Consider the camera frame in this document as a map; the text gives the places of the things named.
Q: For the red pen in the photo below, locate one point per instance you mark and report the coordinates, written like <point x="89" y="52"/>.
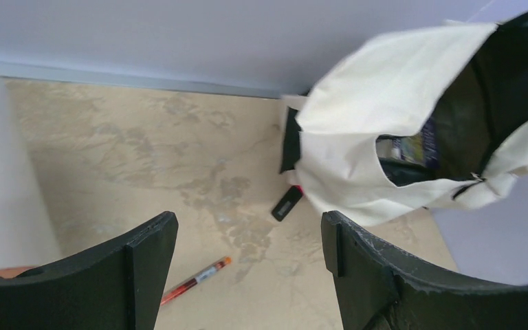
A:
<point x="194" y="280"/>

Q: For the beige canvas student backpack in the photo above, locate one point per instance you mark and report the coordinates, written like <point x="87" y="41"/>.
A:
<point x="435" y="117"/>

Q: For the purple treehouse book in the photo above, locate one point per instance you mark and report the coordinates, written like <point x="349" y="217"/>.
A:
<point x="420" y="149"/>

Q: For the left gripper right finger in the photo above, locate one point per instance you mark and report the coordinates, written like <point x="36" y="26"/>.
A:
<point x="380" y="286"/>

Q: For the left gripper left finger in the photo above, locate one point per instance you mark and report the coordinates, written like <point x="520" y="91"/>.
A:
<point x="117" y="284"/>

